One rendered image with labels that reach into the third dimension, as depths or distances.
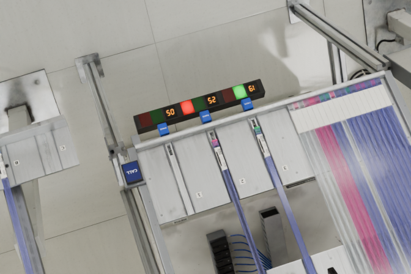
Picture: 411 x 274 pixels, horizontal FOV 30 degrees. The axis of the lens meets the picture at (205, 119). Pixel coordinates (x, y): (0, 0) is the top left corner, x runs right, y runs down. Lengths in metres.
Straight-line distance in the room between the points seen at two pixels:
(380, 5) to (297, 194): 0.88
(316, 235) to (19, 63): 1.08
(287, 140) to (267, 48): 0.81
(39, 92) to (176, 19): 0.51
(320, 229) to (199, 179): 0.55
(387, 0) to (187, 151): 1.17
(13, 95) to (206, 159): 0.89
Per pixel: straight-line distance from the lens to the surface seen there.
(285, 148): 1.87
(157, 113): 1.90
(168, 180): 1.83
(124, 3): 2.47
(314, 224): 2.23
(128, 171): 1.79
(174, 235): 2.11
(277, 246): 2.17
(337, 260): 1.81
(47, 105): 2.55
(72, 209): 2.74
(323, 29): 2.39
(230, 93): 1.92
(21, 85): 2.52
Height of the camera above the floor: 2.37
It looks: 63 degrees down
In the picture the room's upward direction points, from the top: 147 degrees clockwise
